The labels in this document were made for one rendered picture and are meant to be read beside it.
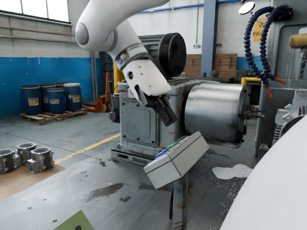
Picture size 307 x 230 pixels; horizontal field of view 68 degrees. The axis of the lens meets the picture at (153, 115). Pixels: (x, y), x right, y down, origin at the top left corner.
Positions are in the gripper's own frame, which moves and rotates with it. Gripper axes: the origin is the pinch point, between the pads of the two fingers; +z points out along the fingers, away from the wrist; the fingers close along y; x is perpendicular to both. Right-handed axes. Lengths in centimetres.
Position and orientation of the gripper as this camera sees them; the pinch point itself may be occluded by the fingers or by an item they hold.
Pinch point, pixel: (167, 116)
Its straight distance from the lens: 55.7
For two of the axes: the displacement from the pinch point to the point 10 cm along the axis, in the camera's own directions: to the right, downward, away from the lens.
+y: 5.2, -2.1, 8.3
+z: 5.2, 8.5, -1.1
